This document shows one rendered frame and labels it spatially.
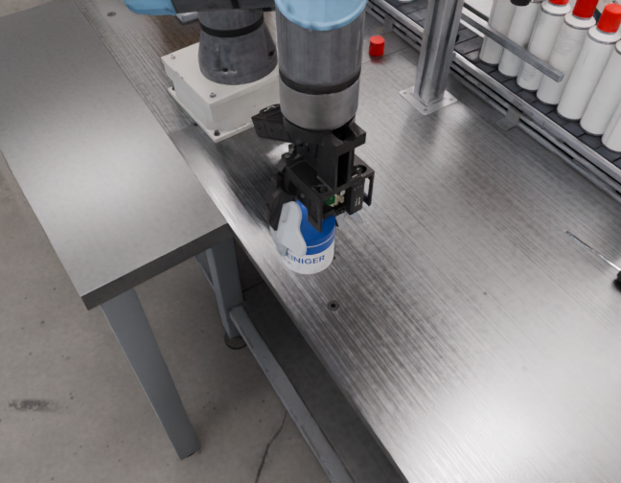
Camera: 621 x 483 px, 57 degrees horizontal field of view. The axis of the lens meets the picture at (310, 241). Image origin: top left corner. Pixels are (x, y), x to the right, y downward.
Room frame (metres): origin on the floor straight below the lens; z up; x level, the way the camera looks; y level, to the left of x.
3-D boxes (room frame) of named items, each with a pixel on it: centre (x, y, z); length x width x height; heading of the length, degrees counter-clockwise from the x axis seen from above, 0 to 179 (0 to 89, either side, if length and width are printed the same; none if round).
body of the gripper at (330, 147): (0.44, -0.01, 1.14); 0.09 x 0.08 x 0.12; 36
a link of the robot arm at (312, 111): (0.45, -0.01, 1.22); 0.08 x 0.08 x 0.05
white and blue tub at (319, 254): (0.47, 0.00, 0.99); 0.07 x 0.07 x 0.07
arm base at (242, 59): (0.96, 0.14, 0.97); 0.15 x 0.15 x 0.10
